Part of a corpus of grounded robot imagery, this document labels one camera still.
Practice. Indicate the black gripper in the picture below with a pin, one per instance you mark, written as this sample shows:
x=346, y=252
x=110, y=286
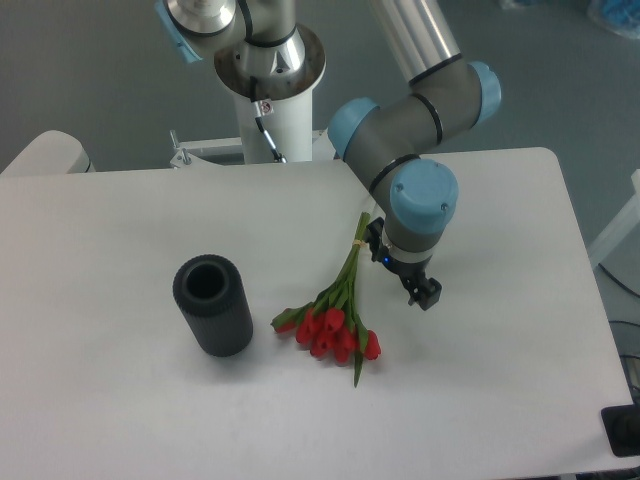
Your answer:
x=408, y=266

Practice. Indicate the red tulip bouquet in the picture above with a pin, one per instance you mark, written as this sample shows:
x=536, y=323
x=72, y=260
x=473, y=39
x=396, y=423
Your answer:
x=331, y=324

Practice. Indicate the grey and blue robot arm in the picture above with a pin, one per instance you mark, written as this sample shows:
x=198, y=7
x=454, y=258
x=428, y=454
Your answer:
x=385, y=147

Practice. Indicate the black ribbed cylindrical vase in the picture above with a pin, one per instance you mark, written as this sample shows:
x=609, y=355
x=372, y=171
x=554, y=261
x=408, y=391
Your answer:
x=209, y=292

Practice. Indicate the white furniture at right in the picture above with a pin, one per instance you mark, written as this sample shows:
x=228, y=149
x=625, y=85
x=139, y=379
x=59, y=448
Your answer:
x=617, y=229

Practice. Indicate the black device at table edge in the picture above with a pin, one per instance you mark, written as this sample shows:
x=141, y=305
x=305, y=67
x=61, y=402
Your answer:
x=622, y=429

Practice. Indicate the blue item in plastic bag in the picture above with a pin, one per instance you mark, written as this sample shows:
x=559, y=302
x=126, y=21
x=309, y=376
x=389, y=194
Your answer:
x=618, y=16

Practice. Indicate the white rounded side table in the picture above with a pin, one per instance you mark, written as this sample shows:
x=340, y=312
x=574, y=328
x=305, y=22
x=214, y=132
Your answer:
x=51, y=153

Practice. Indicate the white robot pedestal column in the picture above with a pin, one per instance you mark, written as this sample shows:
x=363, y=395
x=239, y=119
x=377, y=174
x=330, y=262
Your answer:
x=272, y=89

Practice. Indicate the white metal base bracket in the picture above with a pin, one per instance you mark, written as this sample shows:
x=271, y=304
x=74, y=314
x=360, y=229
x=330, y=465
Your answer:
x=228, y=151

